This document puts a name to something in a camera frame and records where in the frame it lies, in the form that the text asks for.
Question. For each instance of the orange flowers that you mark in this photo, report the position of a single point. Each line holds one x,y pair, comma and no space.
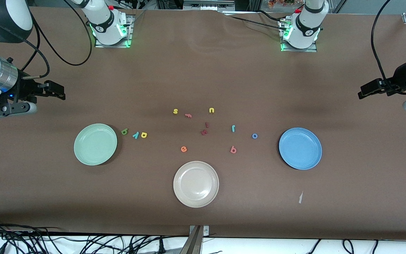
280,3

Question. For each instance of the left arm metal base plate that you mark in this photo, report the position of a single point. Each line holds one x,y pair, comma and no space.
312,49

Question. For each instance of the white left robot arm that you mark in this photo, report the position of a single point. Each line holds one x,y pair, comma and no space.
307,31

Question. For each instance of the grey metal box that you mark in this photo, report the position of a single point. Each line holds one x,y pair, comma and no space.
206,5

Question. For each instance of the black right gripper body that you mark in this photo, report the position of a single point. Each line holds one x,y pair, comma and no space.
23,88

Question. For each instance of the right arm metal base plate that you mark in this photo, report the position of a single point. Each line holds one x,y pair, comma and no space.
127,38

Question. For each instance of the small grey paper scrap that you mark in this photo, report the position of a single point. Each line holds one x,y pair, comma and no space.
300,197

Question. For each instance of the green plate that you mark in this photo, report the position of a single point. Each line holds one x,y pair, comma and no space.
95,144

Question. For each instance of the blue plate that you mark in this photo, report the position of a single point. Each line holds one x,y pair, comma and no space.
300,149

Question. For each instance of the green letter q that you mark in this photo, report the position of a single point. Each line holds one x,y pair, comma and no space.
124,132

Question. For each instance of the teal letter y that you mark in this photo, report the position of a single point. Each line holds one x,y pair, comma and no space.
136,134

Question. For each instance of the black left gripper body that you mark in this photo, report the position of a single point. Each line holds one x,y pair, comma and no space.
399,78

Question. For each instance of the beige plate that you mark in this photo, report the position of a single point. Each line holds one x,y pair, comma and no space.
196,184

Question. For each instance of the grey slanted metal bar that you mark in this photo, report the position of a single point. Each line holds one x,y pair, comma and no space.
192,243

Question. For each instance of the dark red letter k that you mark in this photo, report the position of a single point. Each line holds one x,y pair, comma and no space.
204,132

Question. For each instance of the pink letter b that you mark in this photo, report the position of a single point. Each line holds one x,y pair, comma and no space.
232,150

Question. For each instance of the small metal bracket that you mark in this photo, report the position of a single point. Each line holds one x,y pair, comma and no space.
205,231

